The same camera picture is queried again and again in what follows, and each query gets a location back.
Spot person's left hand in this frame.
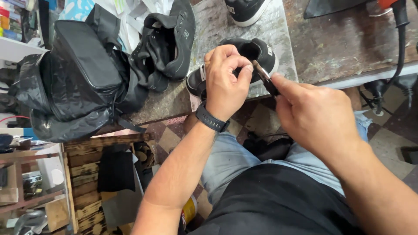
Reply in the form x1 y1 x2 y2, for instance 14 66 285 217
203 45 254 122

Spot person's right hand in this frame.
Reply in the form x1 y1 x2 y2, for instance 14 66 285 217
271 72 362 160

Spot black white-soled sneaker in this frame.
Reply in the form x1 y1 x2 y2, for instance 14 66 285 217
186 38 279 99

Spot black wristwatch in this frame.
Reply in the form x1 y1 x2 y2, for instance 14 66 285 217
195 101 231 133

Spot grey metal work plate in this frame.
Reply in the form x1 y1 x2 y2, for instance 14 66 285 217
188 0 298 112

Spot black shoe on floor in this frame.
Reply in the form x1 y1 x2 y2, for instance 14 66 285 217
242 131 294 162

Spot black suede shoe upper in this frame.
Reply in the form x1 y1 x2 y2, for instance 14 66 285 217
128 0 196 93

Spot black power plugs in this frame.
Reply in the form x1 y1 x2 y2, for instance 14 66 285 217
359 73 418 117

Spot black sneaker with white sole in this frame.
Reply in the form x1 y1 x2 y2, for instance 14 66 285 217
224 0 272 27

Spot black leather sheet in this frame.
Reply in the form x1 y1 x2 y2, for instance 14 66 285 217
303 0 376 19

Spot yellow glue can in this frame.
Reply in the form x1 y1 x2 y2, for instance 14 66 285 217
178 195 198 232

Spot orange power tool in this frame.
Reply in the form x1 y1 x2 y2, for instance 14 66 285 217
369 0 410 28

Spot black fabric piece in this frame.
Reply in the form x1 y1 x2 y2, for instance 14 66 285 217
97 150 136 193

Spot black backpack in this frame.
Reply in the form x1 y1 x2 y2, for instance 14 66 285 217
9 3 150 143

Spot wooden crate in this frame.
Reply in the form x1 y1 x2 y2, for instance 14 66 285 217
63 132 156 235

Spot cluttered wooden shelf rack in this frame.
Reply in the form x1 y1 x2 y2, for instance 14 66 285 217
0 134 71 235

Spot shelf of colourful boxes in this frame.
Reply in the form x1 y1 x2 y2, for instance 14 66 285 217
0 0 49 64

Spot black power cable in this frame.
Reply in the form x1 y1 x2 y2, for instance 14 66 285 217
387 24 407 85

